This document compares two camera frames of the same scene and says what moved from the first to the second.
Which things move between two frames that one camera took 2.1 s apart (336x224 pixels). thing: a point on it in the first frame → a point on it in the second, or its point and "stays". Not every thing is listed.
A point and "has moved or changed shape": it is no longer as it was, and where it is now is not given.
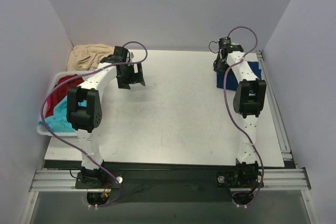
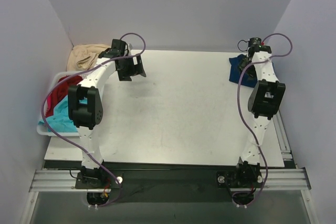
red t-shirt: (61, 92) stays
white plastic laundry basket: (56, 108) stays
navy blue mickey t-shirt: (231, 83) has moved or changed shape
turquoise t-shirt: (59, 121) stays
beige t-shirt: (85, 57) stays
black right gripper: (219, 64) → (244, 66)
